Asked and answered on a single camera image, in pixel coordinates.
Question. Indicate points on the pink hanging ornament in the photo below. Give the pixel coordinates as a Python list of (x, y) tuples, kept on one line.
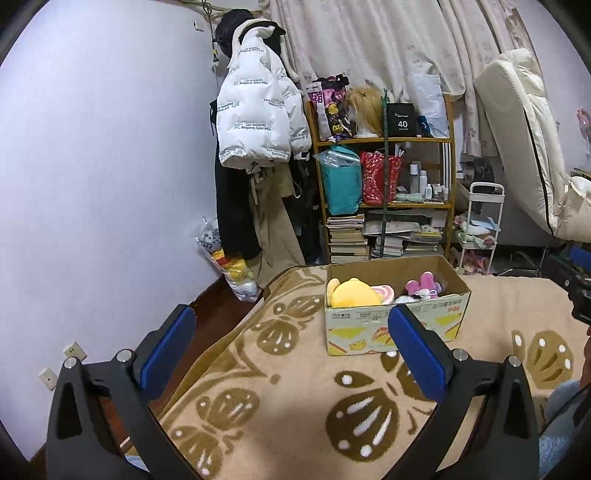
[(584, 124)]

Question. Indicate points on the yellow plush toy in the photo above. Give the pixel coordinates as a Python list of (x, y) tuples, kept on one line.
[(355, 295)]

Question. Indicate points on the pale green pouch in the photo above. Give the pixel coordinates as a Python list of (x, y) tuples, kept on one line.
[(408, 197)]

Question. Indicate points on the dark hanging clothes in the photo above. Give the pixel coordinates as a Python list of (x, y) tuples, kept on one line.
[(307, 221)]

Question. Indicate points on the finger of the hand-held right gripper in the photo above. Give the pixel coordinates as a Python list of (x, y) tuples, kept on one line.
[(558, 270), (581, 254)]

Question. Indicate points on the black bag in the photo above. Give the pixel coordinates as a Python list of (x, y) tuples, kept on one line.
[(480, 170)]

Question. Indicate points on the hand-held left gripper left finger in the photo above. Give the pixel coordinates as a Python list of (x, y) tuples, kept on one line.
[(168, 355)]

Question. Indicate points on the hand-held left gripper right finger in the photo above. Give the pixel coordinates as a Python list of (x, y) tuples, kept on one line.
[(418, 355)]

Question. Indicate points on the pink striped plush toy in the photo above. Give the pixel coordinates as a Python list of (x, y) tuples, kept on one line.
[(384, 293)]

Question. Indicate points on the group of white cosmetic bottles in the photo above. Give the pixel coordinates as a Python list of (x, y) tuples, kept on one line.
[(427, 184)]

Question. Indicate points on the white wall socket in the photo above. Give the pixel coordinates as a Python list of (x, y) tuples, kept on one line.
[(74, 351), (48, 378)]

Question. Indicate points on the printed tote bag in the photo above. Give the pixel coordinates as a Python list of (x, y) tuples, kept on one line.
[(330, 106)]

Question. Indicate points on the cream mattress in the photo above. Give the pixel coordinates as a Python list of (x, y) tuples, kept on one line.
[(512, 120)]

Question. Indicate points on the black hat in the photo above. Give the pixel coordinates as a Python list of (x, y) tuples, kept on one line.
[(231, 25)]

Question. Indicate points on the pale floral curtain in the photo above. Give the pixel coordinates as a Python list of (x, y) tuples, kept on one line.
[(369, 41)]

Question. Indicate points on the metal chair base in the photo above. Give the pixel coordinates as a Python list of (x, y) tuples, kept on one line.
[(526, 263)]

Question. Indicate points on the green pole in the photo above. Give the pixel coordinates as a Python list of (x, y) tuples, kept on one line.
[(384, 184)]

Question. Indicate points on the clear plastic bag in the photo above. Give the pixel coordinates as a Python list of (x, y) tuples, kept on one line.
[(334, 157)]

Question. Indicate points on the teal bag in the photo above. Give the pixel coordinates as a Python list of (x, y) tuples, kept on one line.
[(341, 189)]

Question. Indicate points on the white trolley cart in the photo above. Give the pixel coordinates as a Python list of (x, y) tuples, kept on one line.
[(485, 198)]

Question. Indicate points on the white plastic bag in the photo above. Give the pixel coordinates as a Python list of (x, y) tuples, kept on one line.
[(429, 101)]

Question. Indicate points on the pile of books and magazines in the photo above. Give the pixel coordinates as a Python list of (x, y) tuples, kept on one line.
[(411, 240)]

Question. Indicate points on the black box with white print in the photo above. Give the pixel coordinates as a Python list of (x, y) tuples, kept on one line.
[(401, 120)]

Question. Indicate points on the beige coat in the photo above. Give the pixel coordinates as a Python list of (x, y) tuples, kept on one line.
[(272, 230)]

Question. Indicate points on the red patterned gift bag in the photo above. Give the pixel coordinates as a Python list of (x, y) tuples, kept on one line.
[(374, 180)]

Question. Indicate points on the printed cardboard box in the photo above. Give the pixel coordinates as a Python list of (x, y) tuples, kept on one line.
[(351, 323)]

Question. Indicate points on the white fluffy plush toy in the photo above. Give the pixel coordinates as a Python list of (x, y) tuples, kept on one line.
[(402, 299)]

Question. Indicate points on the white puffer jacket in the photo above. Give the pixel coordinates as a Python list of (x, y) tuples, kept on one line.
[(258, 106)]

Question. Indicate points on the stack of old books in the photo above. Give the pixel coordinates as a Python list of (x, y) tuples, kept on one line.
[(346, 240)]

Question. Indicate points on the wooden shelf unit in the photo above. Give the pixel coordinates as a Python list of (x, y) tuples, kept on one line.
[(415, 137)]

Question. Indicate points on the blonde wig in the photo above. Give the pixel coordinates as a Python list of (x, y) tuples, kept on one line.
[(364, 108)]

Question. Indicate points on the plastic bag of toys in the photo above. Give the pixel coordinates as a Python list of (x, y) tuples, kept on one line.
[(231, 272)]

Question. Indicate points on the black coat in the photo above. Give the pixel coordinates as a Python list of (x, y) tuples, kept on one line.
[(233, 217)]

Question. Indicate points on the beige printed blanket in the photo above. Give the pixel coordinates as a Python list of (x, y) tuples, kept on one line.
[(295, 369)]

